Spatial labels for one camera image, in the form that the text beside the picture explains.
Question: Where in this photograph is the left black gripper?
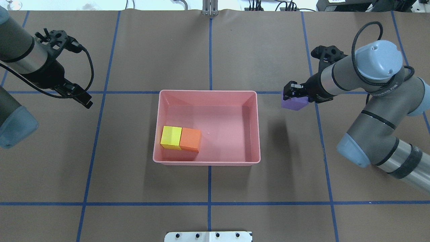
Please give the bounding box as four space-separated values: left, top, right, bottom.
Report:
32 59 93 109

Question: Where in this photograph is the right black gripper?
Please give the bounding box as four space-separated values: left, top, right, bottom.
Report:
283 72 334 103

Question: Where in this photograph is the purple foam block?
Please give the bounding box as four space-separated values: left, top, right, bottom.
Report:
281 95 309 111

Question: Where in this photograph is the yellow foam block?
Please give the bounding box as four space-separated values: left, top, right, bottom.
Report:
160 126 182 150

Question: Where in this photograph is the orange foam block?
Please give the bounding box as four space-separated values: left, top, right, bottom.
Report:
179 127 202 153

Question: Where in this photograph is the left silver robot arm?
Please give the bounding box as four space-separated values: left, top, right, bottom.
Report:
0 7 95 149

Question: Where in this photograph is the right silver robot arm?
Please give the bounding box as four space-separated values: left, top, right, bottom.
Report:
281 40 429 192

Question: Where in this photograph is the pink plastic bin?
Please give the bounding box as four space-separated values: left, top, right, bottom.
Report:
153 89 261 166

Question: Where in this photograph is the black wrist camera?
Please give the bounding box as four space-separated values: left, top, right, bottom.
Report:
310 45 348 64
34 29 84 56

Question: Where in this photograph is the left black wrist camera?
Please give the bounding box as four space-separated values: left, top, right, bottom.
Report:
34 29 84 56

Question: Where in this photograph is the aluminium frame post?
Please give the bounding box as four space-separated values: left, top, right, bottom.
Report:
202 0 219 17

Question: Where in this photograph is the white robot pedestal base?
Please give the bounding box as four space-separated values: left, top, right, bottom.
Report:
164 231 253 242

